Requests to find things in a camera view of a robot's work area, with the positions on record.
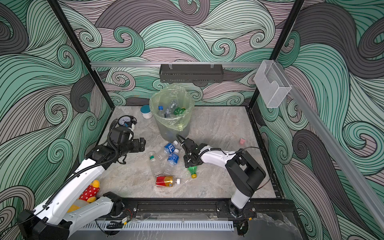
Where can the teal lid white jar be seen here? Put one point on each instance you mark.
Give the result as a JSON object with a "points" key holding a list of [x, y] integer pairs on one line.
{"points": [[146, 112]]}

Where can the clear bottle white cap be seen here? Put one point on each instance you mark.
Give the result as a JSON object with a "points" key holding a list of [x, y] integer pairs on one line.
{"points": [[170, 109]]}

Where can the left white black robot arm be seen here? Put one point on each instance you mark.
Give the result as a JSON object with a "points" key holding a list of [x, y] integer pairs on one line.
{"points": [[51, 220]]}

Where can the small pink cube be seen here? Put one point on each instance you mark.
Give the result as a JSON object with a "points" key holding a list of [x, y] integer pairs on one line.
{"points": [[242, 141]]}

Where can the black wall shelf tray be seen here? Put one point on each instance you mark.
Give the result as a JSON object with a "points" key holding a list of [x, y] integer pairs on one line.
{"points": [[194, 73]]}

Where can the red yellow label bottle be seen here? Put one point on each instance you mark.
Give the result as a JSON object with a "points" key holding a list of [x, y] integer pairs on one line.
{"points": [[167, 181]]}

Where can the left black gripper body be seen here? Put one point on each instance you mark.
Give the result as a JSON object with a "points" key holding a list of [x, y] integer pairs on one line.
{"points": [[135, 146]]}

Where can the mesh bin with green bag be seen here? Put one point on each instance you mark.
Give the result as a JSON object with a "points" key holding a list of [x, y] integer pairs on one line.
{"points": [[175, 125]]}

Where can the Pocari Sweat bottle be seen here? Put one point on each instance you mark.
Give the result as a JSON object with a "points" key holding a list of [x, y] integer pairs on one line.
{"points": [[172, 162]]}

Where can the clear bottle green band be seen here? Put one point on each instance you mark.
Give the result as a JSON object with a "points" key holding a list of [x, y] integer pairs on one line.
{"points": [[155, 164]]}

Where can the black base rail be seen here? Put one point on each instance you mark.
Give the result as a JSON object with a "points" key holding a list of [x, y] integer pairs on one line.
{"points": [[216, 207]]}

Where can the green bottle yellow cap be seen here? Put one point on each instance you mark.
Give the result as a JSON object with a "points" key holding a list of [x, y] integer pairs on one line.
{"points": [[193, 171]]}

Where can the white slotted cable duct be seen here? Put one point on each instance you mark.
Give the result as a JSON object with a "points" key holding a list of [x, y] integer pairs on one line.
{"points": [[152, 225]]}

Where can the yellow plush toy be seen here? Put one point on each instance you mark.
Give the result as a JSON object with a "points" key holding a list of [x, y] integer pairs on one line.
{"points": [[88, 196]]}

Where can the blue label bottle white cap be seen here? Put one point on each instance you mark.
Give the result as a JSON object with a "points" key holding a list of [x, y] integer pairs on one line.
{"points": [[167, 150]]}

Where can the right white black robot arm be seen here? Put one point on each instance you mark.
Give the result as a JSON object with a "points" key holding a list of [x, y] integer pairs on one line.
{"points": [[245, 172]]}

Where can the clear acrylic wall holder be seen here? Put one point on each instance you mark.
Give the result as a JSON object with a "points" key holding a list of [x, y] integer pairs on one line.
{"points": [[272, 83]]}

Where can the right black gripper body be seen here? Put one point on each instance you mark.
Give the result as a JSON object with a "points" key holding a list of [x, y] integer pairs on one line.
{"points": [[188, 161]]}

